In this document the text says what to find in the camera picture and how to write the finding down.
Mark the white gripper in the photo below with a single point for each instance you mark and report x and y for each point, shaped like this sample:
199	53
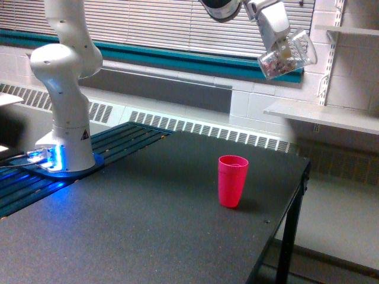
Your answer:
273	23

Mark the clear glass measuring cup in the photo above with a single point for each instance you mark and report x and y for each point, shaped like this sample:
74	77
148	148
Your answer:
294	52

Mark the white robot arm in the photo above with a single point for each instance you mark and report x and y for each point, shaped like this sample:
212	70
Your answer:
67	148

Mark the white window blinds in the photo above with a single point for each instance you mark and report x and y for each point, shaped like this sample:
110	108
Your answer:
178	25

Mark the pink plastic cup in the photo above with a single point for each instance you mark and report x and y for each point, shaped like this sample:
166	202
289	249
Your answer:
232	172

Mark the white baseboard radiator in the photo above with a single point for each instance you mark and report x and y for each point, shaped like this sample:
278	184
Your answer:
110	115

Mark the black table leg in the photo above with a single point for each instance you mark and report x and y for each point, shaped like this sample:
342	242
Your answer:
290	230

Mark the white object at left edge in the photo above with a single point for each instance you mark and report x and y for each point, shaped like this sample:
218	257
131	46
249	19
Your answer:
8	99

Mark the white shelf bracket rail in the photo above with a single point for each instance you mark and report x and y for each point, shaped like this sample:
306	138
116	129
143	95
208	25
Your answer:
332	34

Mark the upper white wall shelf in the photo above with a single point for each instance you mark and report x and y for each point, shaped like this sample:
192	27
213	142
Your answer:
347	30

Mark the white wall shelf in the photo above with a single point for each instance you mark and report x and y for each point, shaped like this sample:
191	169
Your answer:
347	30
325	115

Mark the lower white wall shelf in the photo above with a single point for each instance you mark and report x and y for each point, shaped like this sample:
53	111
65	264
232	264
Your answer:
325	115

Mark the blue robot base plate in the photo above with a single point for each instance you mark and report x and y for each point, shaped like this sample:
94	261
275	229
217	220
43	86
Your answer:
99	164

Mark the blue slatted rail platform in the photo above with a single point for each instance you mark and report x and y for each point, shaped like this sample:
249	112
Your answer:
21	188

